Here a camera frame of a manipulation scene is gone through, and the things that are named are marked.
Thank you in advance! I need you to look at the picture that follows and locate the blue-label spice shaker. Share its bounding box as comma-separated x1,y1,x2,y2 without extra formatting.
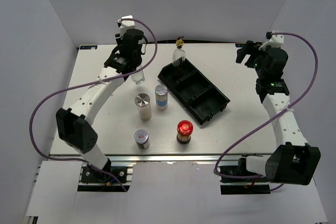
154,84,168,110

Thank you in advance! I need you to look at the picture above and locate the red-lid brown sauce jar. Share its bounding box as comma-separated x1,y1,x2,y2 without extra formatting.
176,120,193,144

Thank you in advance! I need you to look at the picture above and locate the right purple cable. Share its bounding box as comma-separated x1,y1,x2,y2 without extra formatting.
214,32,319,192

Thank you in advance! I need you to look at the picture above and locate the silver-lid dark spice jar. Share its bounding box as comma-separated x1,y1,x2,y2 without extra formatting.
134,130,150,149

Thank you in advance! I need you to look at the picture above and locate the silver-lid white powder jar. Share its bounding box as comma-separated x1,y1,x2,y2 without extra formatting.
134,93,152,121

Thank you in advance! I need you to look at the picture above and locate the dark sauce glass bottle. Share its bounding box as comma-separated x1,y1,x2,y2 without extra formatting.
172,36,186,78

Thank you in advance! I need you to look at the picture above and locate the clear glass oil bottle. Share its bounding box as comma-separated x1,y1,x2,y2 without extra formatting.
131,70,145,85

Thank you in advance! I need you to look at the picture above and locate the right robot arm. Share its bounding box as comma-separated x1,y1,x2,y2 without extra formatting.
236,40,321,185

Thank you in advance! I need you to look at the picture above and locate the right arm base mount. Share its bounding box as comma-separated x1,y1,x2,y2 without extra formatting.
215,157,270,195

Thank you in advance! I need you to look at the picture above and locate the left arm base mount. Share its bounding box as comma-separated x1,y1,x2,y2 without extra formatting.
77,158,135,193

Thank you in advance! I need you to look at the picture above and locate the left blue table sticker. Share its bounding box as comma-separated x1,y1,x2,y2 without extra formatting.
79,45,98,50

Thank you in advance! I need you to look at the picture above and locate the black three-compartment tray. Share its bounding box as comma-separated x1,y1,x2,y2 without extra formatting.
158,59,230,125

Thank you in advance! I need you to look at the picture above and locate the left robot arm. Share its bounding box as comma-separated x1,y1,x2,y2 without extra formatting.
56,28,145,182

